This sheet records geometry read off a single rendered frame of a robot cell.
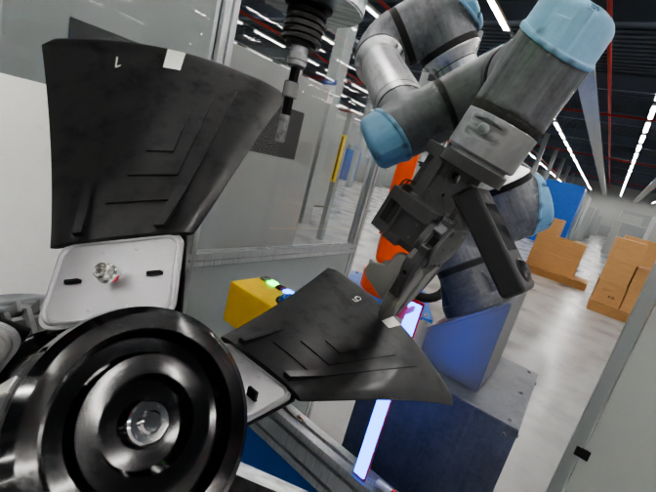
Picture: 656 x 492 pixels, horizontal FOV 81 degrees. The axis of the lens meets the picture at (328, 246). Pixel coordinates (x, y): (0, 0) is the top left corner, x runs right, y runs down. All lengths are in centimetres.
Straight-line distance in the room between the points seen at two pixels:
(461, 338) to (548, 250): 857
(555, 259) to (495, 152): 897
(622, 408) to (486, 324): 136
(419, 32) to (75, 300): 73
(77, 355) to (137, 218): 13
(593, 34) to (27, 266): 59
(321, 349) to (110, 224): 21
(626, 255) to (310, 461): 709
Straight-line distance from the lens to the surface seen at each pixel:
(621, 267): 762
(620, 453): 219
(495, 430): 81
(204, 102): 40
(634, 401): 210
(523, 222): 86
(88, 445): 22
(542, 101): 41
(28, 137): 60
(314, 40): 27
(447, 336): 83
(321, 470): 80
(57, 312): 31
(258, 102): 42
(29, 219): 55
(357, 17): 28
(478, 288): 83
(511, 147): 41
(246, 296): 78
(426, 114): 49
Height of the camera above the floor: 137
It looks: 13 degrees down
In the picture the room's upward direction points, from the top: 15 degrees clockwise
